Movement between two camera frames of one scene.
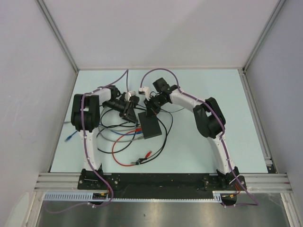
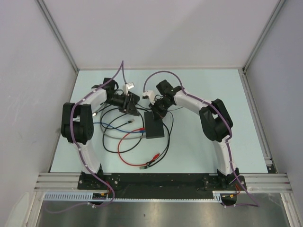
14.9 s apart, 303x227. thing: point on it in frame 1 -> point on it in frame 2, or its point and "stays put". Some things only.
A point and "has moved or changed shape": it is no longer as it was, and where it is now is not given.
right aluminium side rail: [258, 122] stays put
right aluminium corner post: [278, 6] stays put
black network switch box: [150, 126] has moved or changed shape
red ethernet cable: [138, 129] -> [155, 158]
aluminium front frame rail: [258, 182] stays put
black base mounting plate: [226, 178] stays put
